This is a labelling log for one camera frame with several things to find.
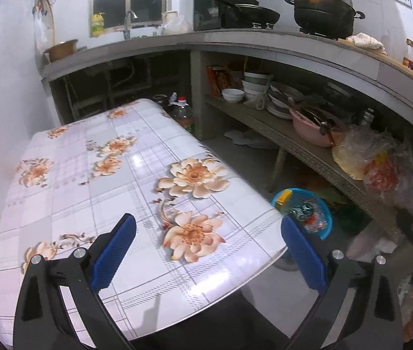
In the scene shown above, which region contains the red clear plastic bag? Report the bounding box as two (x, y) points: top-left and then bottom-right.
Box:
(288, 198), (328, 234)

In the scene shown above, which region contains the yellow paper package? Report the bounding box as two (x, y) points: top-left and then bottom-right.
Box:
(275, 189), (293, 205)

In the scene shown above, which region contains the blue mesh trash basket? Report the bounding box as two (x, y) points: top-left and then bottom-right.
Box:
(271, 187), (333, 240)

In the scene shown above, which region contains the clear bag with food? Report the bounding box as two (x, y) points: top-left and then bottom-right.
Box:
(331, 125), (413, 213)

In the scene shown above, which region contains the floral tablecloth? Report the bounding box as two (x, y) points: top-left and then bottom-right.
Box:
(0, 99), (285, 344)

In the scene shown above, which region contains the pink basin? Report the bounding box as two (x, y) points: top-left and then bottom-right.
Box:
(290, 107), (347, 148)

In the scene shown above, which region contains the white rag on floor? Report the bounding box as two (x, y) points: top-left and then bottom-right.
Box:
(224, 129), (278, 149)

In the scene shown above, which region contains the stack of plates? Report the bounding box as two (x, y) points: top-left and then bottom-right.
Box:
(266, 82), (304, 120)

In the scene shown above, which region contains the cooking oil bottle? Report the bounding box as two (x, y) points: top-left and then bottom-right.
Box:
(169, 97), (194, 134)

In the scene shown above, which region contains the dark ceramic jar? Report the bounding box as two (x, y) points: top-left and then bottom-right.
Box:
(151, 94), (170, 112)

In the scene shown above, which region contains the white bowl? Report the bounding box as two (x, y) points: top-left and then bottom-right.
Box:
(222, 89), (245, 104)

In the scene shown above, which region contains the stack of bowls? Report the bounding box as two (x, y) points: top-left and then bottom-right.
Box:
(241, 72), (273, 111)

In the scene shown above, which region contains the red booklet on shelf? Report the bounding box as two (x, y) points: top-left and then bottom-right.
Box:
(205, 66), (240, 98)

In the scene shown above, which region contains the white cloth on counter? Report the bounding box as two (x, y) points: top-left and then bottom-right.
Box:
(346, 32), (385, 52)

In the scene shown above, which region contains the brass basin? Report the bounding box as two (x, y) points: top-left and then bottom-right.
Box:
(43, 40), (88, 62)

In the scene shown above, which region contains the sink faucet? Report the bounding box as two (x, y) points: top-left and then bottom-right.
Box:
(123, 10), (138, 40)

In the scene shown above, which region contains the yellow detergent bottle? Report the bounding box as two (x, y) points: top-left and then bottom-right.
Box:
(90, 12), (105, 37)

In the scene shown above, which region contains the black wok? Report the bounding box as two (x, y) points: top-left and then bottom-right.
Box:
(213, 0), (281, 30)

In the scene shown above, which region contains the black pot with lid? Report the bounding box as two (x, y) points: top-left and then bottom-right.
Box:
(284, 0), (365, 40)

